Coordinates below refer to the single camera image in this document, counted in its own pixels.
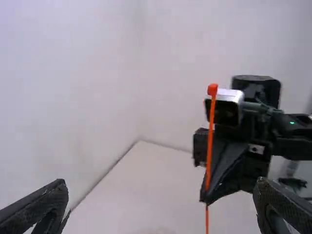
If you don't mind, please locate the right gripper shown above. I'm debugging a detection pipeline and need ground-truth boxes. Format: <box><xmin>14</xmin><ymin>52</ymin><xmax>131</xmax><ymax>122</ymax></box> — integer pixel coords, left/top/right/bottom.
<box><xmin>193</xmin><ymin>123</ymin><xmax>271</xmax><ymax>204</ymax></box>

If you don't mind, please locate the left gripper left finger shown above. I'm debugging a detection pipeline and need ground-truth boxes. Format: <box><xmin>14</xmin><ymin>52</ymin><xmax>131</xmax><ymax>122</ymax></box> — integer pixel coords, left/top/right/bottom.
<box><xmin>0</xmin><ymin>178</ymin><xmax>72</xmax><ymax>234</ymax></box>

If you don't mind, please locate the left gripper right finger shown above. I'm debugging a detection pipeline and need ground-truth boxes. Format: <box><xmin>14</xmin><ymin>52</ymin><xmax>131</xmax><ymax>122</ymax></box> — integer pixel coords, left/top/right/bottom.
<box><xmin>252</xmin><ymin>176</ymin><xmax>312</xmax><ymax>234</ymax></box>

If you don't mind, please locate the orange cable tie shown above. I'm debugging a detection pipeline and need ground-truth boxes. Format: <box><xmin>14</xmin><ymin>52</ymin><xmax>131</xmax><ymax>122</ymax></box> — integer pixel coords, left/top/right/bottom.
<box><xmin>204</xmin><ymin>83</ymin><xmax>218</xmax><ymax>234</ymax></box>

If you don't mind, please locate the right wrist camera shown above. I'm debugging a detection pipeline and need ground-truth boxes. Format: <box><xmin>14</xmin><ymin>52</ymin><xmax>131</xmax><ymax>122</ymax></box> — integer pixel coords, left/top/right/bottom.
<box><xmin>203</xmin><ymin>88</ymin><xmax>245</xmax><ymax>127</ymax></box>

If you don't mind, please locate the black cable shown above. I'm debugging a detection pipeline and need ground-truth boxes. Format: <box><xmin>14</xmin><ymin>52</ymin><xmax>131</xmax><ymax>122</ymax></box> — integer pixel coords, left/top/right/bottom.
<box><xmin>240</xmin><ymin>94</ymin><xmax>286</xmax><ymax>120</ymax></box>

